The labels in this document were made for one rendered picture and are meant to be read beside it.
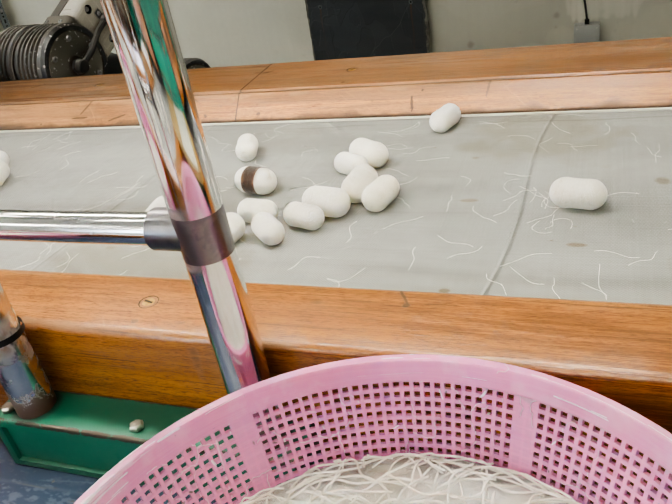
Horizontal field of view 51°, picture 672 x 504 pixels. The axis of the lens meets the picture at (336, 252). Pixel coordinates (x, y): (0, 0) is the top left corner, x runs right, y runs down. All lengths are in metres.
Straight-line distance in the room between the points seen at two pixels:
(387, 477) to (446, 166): 0.30
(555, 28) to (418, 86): 1.96
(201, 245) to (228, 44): 2.65
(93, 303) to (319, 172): 0.23
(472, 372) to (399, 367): 0.03
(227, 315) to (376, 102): 0.40
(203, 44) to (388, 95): 2.34
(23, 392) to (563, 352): 0.29
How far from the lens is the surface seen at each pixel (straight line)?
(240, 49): 2.92
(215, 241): 0.30
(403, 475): 0.33
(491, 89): 0.66
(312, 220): 0.48
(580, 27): 2.57
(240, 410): 0.32
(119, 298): 0.43
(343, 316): 0.36
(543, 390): 0.31
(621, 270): 0.43
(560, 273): 0.42
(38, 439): 0.46
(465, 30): 2.64
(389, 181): 0.50
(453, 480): 0.32
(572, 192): 0.48
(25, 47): 1.17
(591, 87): 0.65
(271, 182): 0.55
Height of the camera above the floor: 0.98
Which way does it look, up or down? 31 degrees down
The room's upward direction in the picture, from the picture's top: 11 degrees counter-clockwise
